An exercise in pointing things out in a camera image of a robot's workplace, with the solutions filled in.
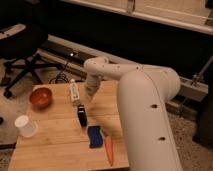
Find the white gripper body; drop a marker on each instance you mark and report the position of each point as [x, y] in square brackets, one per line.
[92, 84]

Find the white ceramic cup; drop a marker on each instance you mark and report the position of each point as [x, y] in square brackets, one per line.
[27, 128]

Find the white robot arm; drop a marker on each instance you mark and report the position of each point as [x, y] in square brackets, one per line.
[142, 92]

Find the red ceramic bowl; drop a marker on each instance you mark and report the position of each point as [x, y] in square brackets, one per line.
[41, 97]

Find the white glue tube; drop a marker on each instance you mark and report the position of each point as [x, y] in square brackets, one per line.
[74, 93]

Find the wooden bamboo board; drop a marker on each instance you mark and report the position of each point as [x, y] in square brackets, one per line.
[61, 144]

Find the blue sponge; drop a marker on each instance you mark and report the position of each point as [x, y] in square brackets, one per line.
[95, 136]

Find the orange carrot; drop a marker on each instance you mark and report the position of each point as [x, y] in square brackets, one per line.
[109, 148]

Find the black office chair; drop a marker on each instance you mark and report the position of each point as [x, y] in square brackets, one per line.
[18, 46]

